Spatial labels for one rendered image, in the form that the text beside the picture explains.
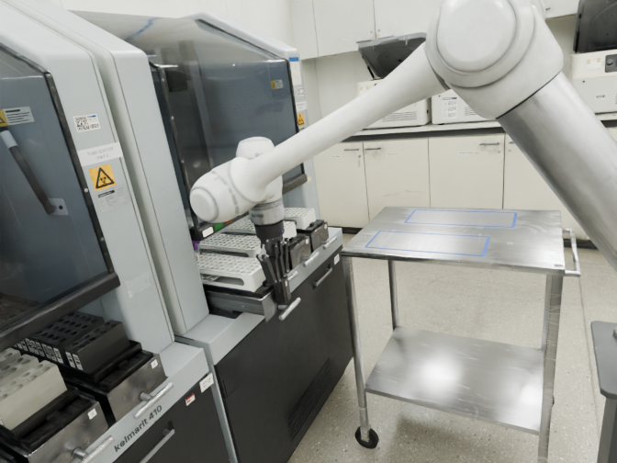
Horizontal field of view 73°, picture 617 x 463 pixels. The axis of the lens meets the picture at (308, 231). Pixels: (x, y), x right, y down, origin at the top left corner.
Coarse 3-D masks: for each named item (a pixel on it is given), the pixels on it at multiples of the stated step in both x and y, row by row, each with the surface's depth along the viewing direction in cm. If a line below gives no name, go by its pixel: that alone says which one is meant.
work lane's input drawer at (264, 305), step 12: (204, 288) 120; (216, 288) 117; (228, 288) 115; (264, 288) 112; (288, 288) 120; (216, 300) 118; (228, 300) 115; (240, 300) 113; (252, 300) 111; (264, 300) 110; (300, 300) 118; (252, 312) 112; (264, 312) 110; (288, 312) 113
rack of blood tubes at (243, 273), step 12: (204, 264) 122; (216, 264) 120; (228, 264) 120; (240, 264) 118; (252, 264) 118; (204, 276) 123; (216, 276) 125; (228, 276) 114; (240, 276) 112; (252, 276) 111; (264, 276) 116; (240, 288) 114; (252, 288) 112
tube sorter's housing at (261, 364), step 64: (0, 0) 96; (128, 64) 91; (128, 128) 92; (192, 256) 112; (320, 256) 158; (192, 320) 113; (256, 320) 124; (320, 320) 161; (256, 384) 125; (320, 384) 165; (256, 448) 127
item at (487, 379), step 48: (384, 240) 133; (432, 240) 128; (480, 240) 123; (528, 240) 119; (432, 336) 170; (384, 384) 148; (432, 384) 145; (480, 384) 142; (528, 384) 139; (528, 432) 124
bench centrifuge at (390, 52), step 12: (408, 36) 299; (420, 36) 294; (360, 48) 319; (372, 48) 317; (384, 48) 315; (396, 48) 311; (408, 48) 309; (372, 60) 334; (384, 60) 330; (396, 60) 328; (384, 72) 349; (360, 84) 322; (372, 84) 317; (408, 108) 304; (420, 108) 299; (384, 120) 316; (396, 120) 311; (408, 120) 307; (420, 120) 302
